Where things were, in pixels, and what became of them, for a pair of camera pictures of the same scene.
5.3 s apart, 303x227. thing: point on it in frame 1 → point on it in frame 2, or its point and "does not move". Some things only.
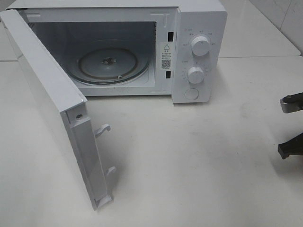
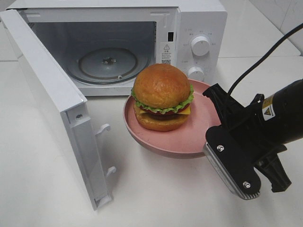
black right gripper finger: x=294 y=146 → x=259 y=141
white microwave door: x=58 y=108 does not move
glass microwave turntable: x=107 y=65 does not move
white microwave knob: x=200 y=46 does not move
